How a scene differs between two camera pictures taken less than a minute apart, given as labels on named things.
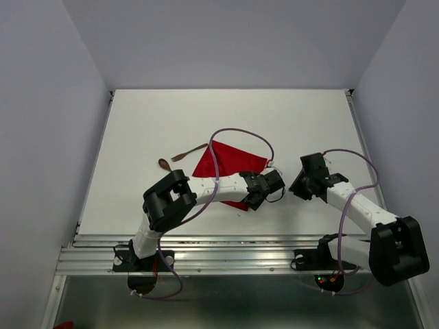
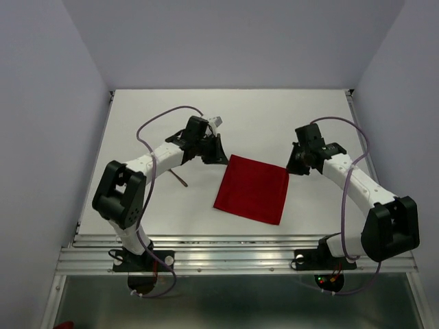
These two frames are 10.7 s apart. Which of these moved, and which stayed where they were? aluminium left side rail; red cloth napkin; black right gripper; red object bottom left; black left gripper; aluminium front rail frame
Moved: black right gripper; red cloth napkin; black left gripper
Stayed: red object bottom left; aluminium left side rail; aluminium front rail frame
